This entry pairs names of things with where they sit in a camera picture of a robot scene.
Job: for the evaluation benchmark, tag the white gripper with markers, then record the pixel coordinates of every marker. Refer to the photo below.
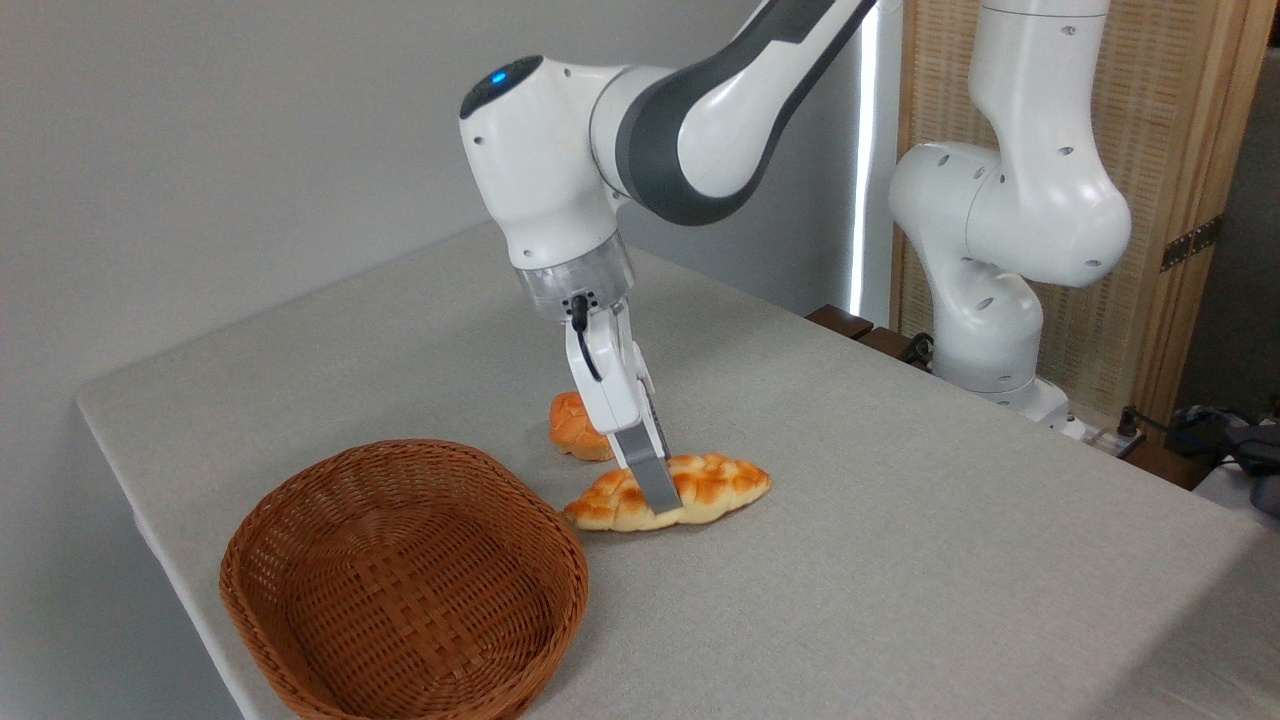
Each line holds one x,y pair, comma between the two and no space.
610,380

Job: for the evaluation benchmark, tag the long braided bread loaf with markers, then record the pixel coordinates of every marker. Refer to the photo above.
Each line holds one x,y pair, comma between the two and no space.
720,485

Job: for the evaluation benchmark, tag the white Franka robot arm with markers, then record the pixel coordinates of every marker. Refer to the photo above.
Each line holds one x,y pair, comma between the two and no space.
560,150

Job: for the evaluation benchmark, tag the small round bread bun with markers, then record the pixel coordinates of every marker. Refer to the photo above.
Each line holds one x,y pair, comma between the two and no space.
572,425

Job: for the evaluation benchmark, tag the brown woven wicker basket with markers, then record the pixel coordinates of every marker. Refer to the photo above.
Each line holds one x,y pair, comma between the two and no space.
400,590

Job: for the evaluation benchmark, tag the dark brown wooden block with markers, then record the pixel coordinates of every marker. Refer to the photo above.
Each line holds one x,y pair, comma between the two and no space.
888,343
840,321

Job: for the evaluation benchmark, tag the grey tablecloth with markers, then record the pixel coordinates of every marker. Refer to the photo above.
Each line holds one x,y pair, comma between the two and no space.
850,580

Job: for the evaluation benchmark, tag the white power strip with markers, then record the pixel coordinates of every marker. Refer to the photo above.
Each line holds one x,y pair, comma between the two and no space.
1115,442

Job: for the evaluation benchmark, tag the metal screen hinge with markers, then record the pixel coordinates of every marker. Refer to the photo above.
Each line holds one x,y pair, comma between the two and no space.
1190,243

